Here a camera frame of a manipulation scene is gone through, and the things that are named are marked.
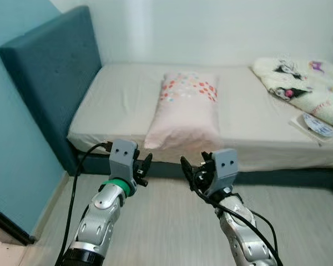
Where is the pink pillow with orange spots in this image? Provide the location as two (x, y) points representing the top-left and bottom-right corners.
(144, 72), (223, 151)

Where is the white book with blue letters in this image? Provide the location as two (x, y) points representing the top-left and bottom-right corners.
(290, 112), (333, 142)

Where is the cream cartoon print blanket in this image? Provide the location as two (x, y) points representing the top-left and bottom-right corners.
(251, 57), (333, 131)

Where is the bed with beige sheet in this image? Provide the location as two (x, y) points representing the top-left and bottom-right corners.
(67, 62), (333, 189)

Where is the teal padded headboard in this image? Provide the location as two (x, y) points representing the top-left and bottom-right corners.
(0, 6), (103, 177)

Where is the black baseboard strip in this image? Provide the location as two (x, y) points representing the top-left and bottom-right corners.
(0, 202), (35, 246)

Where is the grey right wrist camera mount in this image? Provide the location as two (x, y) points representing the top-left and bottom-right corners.
(208, 149), (239, 195)

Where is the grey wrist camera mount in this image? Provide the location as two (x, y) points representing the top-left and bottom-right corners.
(109, 140), (138, 181)
(208, 149), (239, 195)

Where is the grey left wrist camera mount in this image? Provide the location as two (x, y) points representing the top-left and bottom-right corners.
(109, 140), (138, 181)

